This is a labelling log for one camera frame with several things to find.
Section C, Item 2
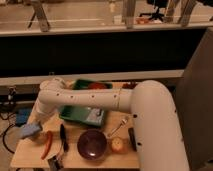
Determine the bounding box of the black remote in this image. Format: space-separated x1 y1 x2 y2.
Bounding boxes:
128 127 137 151

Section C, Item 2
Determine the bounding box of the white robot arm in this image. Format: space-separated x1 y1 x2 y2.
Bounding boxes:
35 78 190 171

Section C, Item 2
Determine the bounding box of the green tray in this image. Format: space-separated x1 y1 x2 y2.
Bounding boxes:
59 79 112 127

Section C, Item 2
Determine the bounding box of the purple bowl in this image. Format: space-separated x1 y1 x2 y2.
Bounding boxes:
77 129 107 160

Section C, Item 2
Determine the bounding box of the black knife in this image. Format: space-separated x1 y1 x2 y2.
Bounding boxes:
60 124 69 152

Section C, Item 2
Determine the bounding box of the blue box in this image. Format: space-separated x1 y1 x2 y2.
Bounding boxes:
15 108 31 126

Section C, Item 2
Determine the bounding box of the yellow apple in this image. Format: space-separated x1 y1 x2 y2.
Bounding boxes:
111 137 126 153

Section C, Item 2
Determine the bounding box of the black cable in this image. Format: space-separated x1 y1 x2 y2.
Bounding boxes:
1 123 17 154

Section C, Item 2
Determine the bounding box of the silver fork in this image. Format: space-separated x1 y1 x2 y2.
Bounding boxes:
107 117 129 137

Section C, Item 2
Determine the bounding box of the red chili pepper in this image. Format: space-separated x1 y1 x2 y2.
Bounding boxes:
41 131 53 160

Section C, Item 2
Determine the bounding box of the small black metal clip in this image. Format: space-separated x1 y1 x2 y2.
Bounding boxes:
47 156 63 171

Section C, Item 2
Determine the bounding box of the red object in tray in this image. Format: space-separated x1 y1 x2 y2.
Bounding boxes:
88 82 107 89

